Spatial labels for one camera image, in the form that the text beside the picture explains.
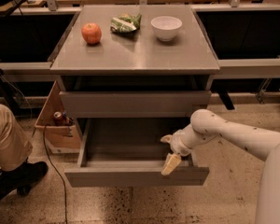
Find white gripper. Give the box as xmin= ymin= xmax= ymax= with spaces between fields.
xmin=161 ymin=130 xmax=194 ymax=175

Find grey drawer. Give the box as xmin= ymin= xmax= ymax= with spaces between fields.
xmin=59 ymin=91 xmax=211 ymax=118
xmin=64 ymin=118 xmax=209 ymax=188

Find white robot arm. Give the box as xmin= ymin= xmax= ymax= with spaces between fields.
xmin=161 ymin=109 xmax=280 ymax=224

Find grey drawer cabinet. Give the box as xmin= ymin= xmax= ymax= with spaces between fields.
xmin=51 ymin=5 xmax=219 ymax=119

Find grey top drawer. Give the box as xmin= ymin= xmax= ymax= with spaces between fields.
xmin=59 ymin=91 xmax=211 ymax=118

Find wooden box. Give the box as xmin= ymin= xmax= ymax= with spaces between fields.
xmin=35 ymin=81 xmax=81 ymax=153

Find red soda can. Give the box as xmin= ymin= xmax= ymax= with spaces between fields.
xmin=53 ymin=111 xmax=65 ymax=126

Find white bowl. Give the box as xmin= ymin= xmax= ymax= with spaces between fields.
xmin=150 ymin=16 xmax=182 ymax=41

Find green chip bag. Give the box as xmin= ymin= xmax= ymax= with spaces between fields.
xmin=110 ymin=14 xmax=142 ymax=34

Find red apple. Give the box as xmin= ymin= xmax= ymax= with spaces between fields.
xmin=81 ymin=23 xmax=102 ymax=45

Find black shoe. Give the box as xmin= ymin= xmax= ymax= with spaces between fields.
xmin=0 ymin=161 xmax=49 ymax=194

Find person leg beige trousers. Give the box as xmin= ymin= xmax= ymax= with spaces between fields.
xmin=0 ymin=105 xmax=33 ymax=172

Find grey metal rail frame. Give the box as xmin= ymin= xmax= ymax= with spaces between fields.
xmin=0 ymin=5 xmax=280 ymax=78

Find black floor cable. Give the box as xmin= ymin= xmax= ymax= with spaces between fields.
xmin=41 ymin=124 xmax=69 ymax=224

